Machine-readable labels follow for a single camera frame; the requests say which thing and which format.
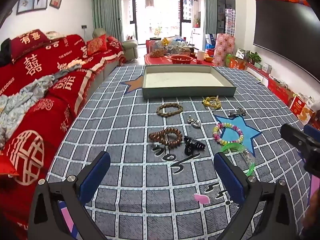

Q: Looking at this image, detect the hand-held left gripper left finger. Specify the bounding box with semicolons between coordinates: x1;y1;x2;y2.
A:
27;151;111;240

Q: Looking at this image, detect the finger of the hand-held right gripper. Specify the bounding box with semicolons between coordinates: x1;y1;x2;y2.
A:
303;124;320;143
280;123;313;153

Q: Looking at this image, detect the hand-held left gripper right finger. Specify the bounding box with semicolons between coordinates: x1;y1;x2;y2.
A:
213;152;298;240

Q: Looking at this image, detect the green translucent bangle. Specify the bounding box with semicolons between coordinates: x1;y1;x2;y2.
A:
220;144;257;177

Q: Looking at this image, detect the colourful beaded bracelet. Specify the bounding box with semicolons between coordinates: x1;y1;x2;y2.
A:
212;122;244;145

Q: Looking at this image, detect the black hair claw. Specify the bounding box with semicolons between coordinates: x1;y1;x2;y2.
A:
183;135;205;155

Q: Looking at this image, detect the dark brown beaded bracelet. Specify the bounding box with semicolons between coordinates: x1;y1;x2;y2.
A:
148;127;183;145

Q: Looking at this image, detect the light brown beaded bracelet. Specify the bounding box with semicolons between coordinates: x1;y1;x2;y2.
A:
156;103;183;117

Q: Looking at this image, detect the grey shallow tray box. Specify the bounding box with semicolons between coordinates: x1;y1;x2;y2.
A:
142;65;237;100

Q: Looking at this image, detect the person's right forearm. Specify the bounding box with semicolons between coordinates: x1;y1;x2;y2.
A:
301;187;320;233

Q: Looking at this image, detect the orange printed carton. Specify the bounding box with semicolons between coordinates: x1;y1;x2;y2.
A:
290;95;316;126

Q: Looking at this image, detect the grey checked tablecloth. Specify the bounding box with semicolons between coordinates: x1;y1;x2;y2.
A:
46;65;316;240

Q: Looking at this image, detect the silver hair clip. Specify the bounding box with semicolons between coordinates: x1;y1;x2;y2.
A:
227;107;247;117

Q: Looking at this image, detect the potted green plant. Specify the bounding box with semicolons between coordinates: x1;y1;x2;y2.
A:
245;50;262;65

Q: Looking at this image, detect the orange gift bag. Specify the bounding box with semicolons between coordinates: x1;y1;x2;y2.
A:
225;53;247;70

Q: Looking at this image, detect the black television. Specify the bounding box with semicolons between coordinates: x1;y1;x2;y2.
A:
253;0;320;74

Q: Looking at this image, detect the light blue blanket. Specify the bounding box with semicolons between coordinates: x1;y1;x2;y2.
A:
0;61;83;150

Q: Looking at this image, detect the red patterned gift box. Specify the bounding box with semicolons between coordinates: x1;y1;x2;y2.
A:
213;33;236;67

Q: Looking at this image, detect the sofa with red cover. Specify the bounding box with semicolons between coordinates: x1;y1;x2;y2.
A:
0;32;127;240

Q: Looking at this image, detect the blue and white bag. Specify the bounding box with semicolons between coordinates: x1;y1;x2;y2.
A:
204;33;217;50

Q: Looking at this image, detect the red plastic basket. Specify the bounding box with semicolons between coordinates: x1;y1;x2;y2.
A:
170;54;193;65

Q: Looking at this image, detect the red embroidered cushion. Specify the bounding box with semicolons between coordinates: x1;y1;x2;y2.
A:
86;34;107;56

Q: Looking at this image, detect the round red table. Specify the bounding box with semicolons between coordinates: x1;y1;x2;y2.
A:
144;51;220;67

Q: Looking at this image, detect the beige recliner armchair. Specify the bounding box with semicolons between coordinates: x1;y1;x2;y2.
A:
92;28;139;61

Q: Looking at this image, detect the glass jar of nuts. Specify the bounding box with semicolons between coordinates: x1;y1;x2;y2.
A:
150;40;166;57

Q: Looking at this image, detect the glass door cabinet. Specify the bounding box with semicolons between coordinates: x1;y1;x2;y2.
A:
216;0;237;36

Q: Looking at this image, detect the green curtain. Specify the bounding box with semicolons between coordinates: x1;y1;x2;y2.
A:
203;0;218;52
91;0;123;42

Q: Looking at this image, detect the cream floral cushion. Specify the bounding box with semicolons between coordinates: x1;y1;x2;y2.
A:
45;31;66;40

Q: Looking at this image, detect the red pillow with white characters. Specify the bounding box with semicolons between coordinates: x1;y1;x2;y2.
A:
9;29;52;63

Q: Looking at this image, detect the black cloth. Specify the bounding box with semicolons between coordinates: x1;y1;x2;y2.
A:
0;38;12;67

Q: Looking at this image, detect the yellow hair tie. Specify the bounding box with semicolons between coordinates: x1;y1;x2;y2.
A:
202;96;222;110

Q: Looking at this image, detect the large framed wall picture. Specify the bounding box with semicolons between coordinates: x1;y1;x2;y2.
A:
16;0;49;15

